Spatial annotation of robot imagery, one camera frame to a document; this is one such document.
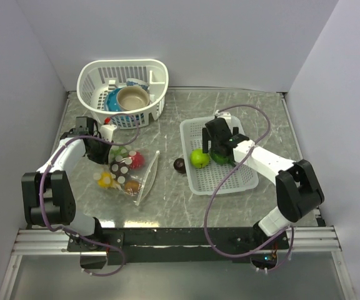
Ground green fake bell pepper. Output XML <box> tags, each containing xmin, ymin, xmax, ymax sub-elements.
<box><xmin>209</xmin><ymin>150</ymin><xmax>235</xmax><ymax>167</ymax></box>

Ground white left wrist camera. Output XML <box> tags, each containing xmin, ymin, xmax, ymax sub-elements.
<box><xmin>99</xmin><ymin>117</ymin><xmax>118</xmax><ymax>143</ymax></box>

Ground white oval dish rack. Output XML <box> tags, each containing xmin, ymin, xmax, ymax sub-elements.
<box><xmin>77</xmin><ymin>59</ymin><xmax>169</xmax><ymax>129</ymax></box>

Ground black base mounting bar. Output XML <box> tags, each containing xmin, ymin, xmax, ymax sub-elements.
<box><xmin>66</xmin><ymin>227</ymin><xmax>290</xmax><ymax>270</ymax></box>

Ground beige bowl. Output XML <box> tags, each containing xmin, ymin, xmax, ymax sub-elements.
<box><xmin>117</xmin><ymin>86</ymin><xmax>150</xmax><ymax>111</ymax></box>

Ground yellow fake fruit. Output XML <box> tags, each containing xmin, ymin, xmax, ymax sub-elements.
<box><xmin>94</xmin><ymin>172</ymin><xmax>113</xmax><ymax>188</ymax></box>

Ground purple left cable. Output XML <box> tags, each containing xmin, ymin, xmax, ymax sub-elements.
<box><xmin>39</xmin><ymin>114</ymin><xmax>141</xmax><ymax>277</ymax></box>

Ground dark purple fake plum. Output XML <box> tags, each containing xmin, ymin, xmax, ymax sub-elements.
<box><xmin>173</xmin><ymin>157</ymin><xmax>186</xmax><ymax>174</ymax></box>

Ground clear polka dot zip bag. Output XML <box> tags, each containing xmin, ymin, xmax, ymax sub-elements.
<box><xmin>93</xmin><ymin>145</ymin><xmax>161</xmax><ymax>206</ymax></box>

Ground aluminium frame rail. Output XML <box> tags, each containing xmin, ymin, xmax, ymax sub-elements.
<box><xmin>0</xmin><ymin>227</ymin><xmax>356</xmax><ymax>299</ymax></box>

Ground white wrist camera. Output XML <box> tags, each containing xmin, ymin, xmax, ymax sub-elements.
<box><xmin>214</xmin><ymin>110</ymin><xmax>232</xmax><ymax>126</ymax></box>
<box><xmin>99</xmin><ymin>117</ymin><xmax>118</xmax><ymax>143</ymax></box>

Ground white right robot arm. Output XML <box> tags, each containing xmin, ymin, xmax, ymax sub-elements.
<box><xmin>202</xmin><ymin>117</ymin><xmax>324</xmax><ymax>249</ymax></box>

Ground teal plate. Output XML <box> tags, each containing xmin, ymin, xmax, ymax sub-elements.
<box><xmin>104</xmin><ymin>87</ymin><xmax>126</xmax><ymax>112</ymax></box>

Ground blue white patterned cup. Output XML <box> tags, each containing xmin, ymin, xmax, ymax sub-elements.
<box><xmin>126</xmin><ymin>77</ymin><xmax>149</xmax><ymax>91</ymax></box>

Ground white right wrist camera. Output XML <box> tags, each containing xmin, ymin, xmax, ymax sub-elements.
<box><xmin>214</xmin><ymin>110</ymin><xmax>232</xmax><ymax>126</ymax></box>

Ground green fake apple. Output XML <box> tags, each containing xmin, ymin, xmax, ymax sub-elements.
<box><xmin>190</xmin><ymin>149</ymin><xmax>210</xmax><ymax>169</ymax></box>

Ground white rectangular mesh basket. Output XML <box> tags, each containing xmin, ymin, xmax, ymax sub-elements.
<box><xmin>179</xmin><ymin>116</ymin><xmax>259</xmax><ymax>196</ymax></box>

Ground red fake fruit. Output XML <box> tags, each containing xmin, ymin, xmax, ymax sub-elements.
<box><xmin>128</xmin><ymin>151</ymin><xmax>145</xmax><ymax>169</ymax></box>

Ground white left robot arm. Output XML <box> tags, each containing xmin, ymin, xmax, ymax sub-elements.
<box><xmin>21</xmin><ymin>117</ymin><xmax>110</xmax><ymax>251</ymax></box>

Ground light green fake lime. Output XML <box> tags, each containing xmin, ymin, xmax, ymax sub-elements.
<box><xmin>108</xmin><ymin>146</ymin><xmax>129</xmax><ymax>160</ymax></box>

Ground brown fake kiwi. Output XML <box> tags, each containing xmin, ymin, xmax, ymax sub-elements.
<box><xmin>124</xmin><ymin>180</ymin><xmax>142</xmax><ymax>196</ymax></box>

